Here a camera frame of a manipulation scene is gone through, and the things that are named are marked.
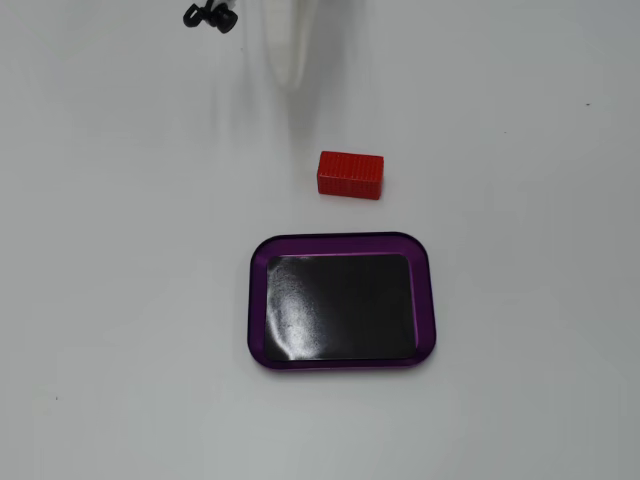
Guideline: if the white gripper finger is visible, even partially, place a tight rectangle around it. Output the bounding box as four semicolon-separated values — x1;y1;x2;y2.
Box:
260;0;315;95

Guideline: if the red textured rectangular block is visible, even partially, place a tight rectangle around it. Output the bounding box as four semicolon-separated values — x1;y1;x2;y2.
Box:
316;150;386;200

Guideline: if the purple metal tray black base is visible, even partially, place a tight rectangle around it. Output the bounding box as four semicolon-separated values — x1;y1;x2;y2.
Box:
246;230;438;375

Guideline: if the black cable connector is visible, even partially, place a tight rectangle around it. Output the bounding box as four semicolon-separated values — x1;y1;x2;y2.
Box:
181;0;240;35

